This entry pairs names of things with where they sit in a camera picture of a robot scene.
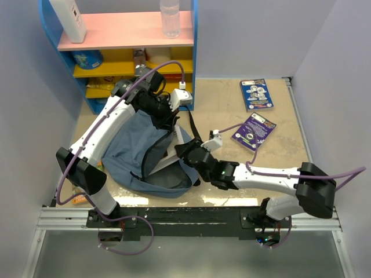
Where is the purple cover book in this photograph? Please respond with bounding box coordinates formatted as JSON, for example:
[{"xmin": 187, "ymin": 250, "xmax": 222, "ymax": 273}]
[{"xmin": 231, "ymin": 112, "xmax": 277, "ymax": 152}]

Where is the white rectangular box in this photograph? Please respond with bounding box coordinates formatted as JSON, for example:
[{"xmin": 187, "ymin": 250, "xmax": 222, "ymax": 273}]
[{"xmin": 49, "ymin": 0, "xmax": 87, "ymax": 43}]

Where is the yellow snack bag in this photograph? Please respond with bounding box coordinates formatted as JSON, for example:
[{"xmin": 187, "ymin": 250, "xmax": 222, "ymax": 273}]
[{"xmin": 86, "ymin": 76, "xmax": 132, "ymax": 92}]

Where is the blue cartoon book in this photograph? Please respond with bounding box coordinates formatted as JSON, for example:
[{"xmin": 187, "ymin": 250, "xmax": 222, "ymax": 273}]
[{"xmin": 239, "ymin": 79, "xmax": 274, "ymax": 111}]

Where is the blue fabric backpack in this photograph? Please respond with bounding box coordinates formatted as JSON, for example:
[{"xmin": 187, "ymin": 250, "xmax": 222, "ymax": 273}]
[{"xmin": 101, "ymin": 111, "xmax": 201, "ymax": 198}]

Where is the orange green children book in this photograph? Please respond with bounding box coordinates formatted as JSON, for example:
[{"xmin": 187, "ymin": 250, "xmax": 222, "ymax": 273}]
[{"xmin": 71, "ymin": 160, "xmax": 104, "ymax": 205}]

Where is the blue round tin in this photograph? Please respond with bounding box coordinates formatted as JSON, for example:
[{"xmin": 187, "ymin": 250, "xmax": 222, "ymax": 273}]
[{"xmin": 71, "ymin": 50, "xmax": 103, "ymax": 70}]

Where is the clear plastic water bottle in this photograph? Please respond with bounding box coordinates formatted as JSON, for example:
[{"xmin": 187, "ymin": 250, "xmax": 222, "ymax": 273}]
[{"xmin": 159, "ymin": 0, "xmax": 181, "ymax": 39}]

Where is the red flat box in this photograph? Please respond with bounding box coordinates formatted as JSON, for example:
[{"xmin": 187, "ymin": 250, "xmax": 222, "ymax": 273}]
[{"xmin": 163, "ymin": 74, "xmax": 182, "ymax": 82}]

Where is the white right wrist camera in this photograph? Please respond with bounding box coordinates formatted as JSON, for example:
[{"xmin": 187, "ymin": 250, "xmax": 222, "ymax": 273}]
[{"xmin": 201, "ymin": 130, "xmax": 223, "ymax": 152}]

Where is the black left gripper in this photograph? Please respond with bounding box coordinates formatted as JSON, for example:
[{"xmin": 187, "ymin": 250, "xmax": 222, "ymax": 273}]
[{"xmin": 141, "ymin": 96, "xmax": 180, "ymax": 131}]

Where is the white coffee cover book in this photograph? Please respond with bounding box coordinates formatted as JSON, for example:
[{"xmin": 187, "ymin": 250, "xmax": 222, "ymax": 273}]
[{"xmin": 150, "ymin": 124, "xmax": 191, "ymax": 175}]

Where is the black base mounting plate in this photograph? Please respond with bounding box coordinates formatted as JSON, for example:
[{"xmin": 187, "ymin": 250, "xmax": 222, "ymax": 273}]
[{"xmin": 86, "ymin": 206, "xmax": 290, "ymax": 243}]

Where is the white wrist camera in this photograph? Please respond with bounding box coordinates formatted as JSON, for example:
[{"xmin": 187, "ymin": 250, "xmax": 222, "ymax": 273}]
[
  {"xmin": 169, "ymin": 81, "xmax": 193, "ymax": 112},
  {"xmin": 201, "ymin": 130, "xmax": 223, "ymax": 152}
]

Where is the blue shelf unit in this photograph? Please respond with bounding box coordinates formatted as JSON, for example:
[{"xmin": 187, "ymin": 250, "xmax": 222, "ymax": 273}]
[{"xmin": 38, "ymin": 1, "xmax": 198, "ymax": 114}]

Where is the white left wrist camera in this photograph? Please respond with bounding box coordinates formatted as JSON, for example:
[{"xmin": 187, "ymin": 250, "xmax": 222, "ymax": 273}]
[{"xmin": 169, "ymin": 81, "xmax": 193, "ymax": 112}]

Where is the aluminium frame rail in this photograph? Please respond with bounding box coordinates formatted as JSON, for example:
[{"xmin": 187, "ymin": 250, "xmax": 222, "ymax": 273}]
[{"xmin": 37, "ymin": 207, "xmax": 342, "ymax": 231}]

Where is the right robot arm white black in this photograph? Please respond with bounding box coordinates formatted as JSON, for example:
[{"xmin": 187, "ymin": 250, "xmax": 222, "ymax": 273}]
[{"xmin": 175, "ymin": 139, "xmax": 336, "ymax": 228}]

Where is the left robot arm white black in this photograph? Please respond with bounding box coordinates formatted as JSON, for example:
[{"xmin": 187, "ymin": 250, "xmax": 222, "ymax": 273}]
[{"xmin": 56, "ymin": 71, "xmax": 180, "ymax": 227}]

